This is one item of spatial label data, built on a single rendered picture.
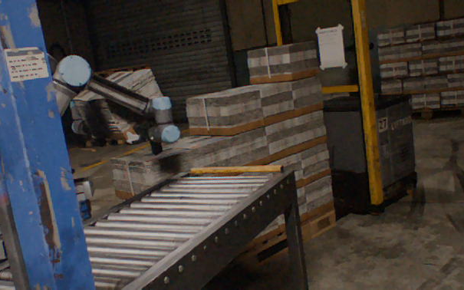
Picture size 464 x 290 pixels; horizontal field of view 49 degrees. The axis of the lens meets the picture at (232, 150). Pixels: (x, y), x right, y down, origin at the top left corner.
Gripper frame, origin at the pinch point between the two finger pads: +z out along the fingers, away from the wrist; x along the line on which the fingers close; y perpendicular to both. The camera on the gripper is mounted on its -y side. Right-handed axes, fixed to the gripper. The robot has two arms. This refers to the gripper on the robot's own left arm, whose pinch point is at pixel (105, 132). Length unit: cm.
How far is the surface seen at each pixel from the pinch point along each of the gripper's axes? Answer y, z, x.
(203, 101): -17, 6, 59
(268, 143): -58, 22, 77
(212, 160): -41, 26, 35
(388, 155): -128, 29, 166
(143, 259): 3, 135, -59
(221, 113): -24, 20, 57
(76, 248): 39, 184, -80
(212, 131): -34, 10, 52
